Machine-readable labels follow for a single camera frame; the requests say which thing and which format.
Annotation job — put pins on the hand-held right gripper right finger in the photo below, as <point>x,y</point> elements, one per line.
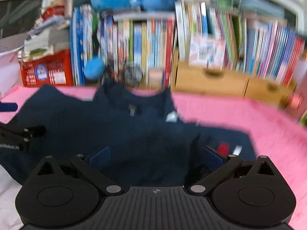
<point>212,159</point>

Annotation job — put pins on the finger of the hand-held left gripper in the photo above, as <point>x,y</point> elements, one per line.
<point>28,131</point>
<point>8,106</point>

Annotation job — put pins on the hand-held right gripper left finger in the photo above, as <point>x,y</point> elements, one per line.
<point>100,158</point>

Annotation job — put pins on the white and navy jacket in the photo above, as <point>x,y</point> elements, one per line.
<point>96,124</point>

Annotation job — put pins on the white paper sheet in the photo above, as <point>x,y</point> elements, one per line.
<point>8,74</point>

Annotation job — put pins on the pink rabbit print blanket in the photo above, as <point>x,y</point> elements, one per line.
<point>239,124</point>

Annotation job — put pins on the red plastic crate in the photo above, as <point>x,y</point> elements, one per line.
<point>48,71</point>

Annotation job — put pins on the stack of papers and booklets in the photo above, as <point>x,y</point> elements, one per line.
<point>40,40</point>

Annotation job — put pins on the wooden drawer organizer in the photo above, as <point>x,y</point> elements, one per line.
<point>215,81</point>

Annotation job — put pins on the black model bicycle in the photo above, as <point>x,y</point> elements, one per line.
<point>132,74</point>

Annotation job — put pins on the blue plush ball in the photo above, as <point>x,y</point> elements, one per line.
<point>94,68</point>

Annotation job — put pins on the small pink object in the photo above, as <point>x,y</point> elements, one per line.
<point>295,100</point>

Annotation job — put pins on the small red basket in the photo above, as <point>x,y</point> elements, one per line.
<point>54,13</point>

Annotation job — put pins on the white printed carton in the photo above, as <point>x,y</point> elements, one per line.
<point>207,52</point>

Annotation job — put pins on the row of colourful books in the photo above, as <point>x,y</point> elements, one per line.
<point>156,43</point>

